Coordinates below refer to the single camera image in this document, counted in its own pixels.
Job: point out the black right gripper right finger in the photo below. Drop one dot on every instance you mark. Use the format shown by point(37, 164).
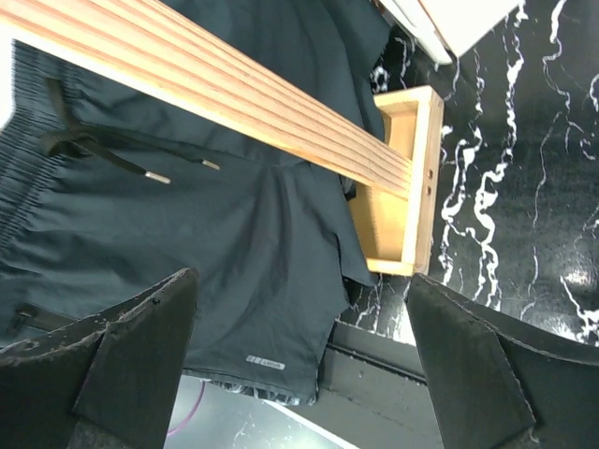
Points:
point(497, 382)

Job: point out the wooden clothes rack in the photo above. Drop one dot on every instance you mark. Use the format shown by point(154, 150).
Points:
point(152, 48)

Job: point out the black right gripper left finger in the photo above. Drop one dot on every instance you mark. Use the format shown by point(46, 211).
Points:
point(108, 380)

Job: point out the dark navy shorts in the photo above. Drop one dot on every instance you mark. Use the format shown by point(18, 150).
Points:
point(106, 191)

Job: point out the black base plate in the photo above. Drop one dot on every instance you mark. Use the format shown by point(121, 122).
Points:
point(372, 393)

